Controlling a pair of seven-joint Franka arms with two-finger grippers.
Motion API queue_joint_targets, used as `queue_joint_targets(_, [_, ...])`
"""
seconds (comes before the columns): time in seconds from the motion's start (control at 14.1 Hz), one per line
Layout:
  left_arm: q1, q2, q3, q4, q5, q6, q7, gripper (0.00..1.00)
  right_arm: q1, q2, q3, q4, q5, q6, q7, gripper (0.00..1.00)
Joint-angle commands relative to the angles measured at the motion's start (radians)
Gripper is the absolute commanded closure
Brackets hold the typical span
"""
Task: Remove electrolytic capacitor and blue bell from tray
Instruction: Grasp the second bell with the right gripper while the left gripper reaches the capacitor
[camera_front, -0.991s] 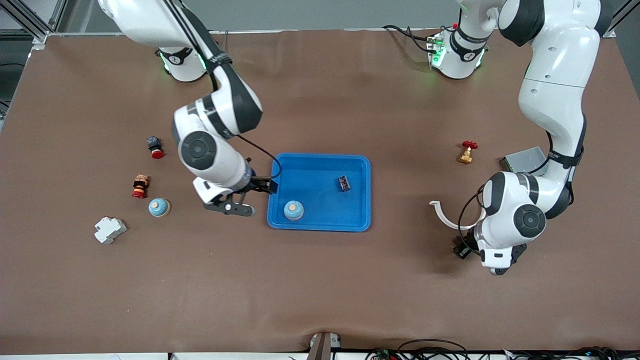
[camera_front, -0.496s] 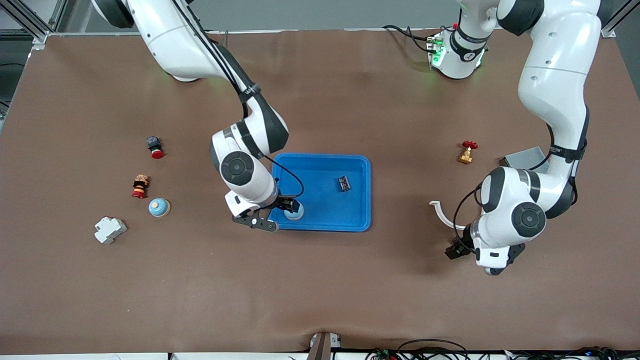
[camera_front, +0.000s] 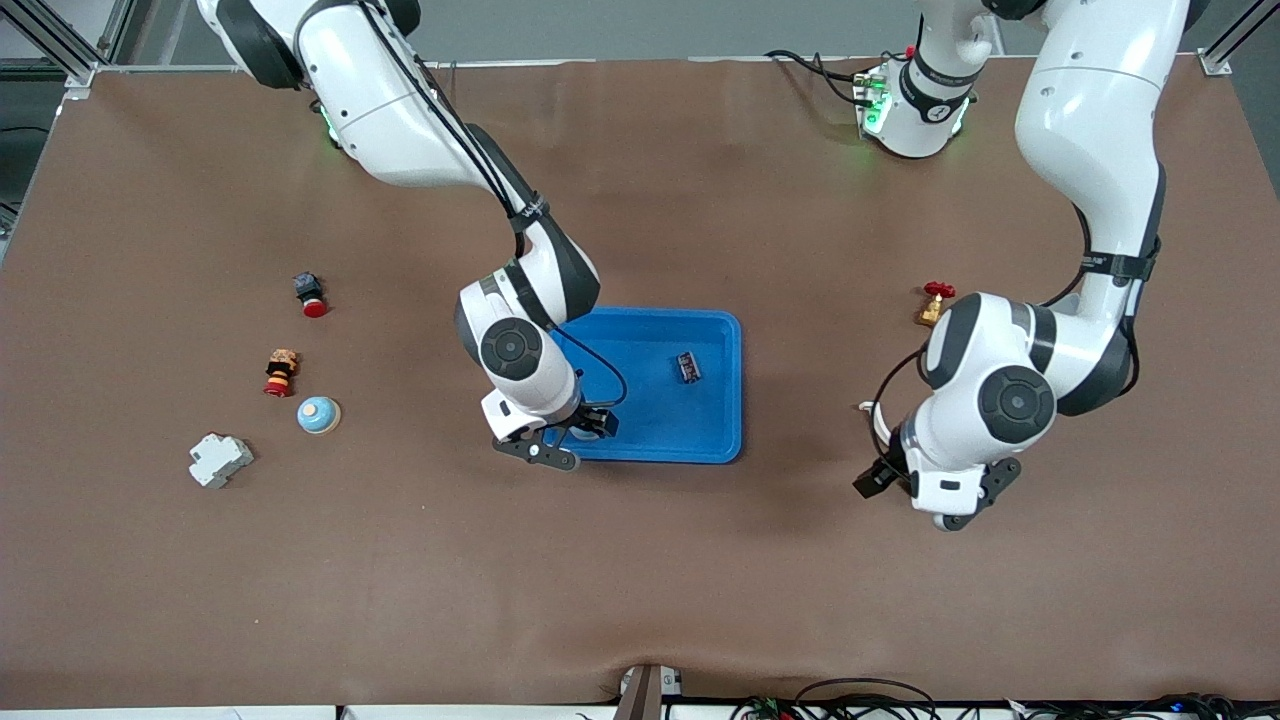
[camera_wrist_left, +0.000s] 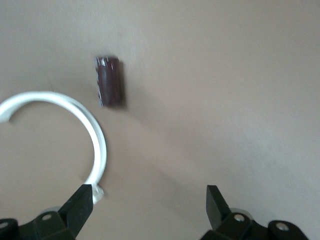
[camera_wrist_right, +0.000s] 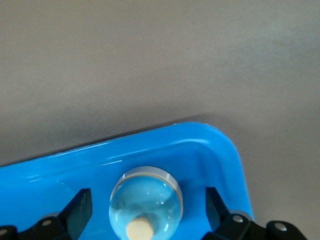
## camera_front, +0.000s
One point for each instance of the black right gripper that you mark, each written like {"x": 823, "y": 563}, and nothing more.
{"x": 590, "y": 420}

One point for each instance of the brown cylindrical capacitor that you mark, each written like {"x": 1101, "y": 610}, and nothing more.
{"x": 688, "y": 367}

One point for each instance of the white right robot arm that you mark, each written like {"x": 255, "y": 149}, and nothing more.
{"x": 380, "y": 100}

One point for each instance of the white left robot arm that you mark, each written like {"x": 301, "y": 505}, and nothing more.
{"x": 1090, "y": 100}

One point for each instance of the blue plastic tray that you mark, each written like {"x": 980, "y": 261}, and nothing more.
{"x": 660, "y": 420}

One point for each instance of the brown table mat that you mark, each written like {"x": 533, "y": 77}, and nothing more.
{"x": 640, "y": 580}

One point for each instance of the red push button black base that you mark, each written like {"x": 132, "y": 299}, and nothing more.
{"x": 314, "y": 307}

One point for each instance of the red yellow emergency stop button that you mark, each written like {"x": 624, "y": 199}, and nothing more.
{"x": 280, "y": 378}

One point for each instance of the white circuit breaker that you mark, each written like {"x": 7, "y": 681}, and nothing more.
{"x": 218, "y": 462}

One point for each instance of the grey camera stand post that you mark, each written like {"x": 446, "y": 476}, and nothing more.
{"x": 640, "y": 700}

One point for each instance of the aluminium frame profile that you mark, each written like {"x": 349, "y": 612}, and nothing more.
{"x": 1215, "y": 62}
{"x": 80, "y": 75}

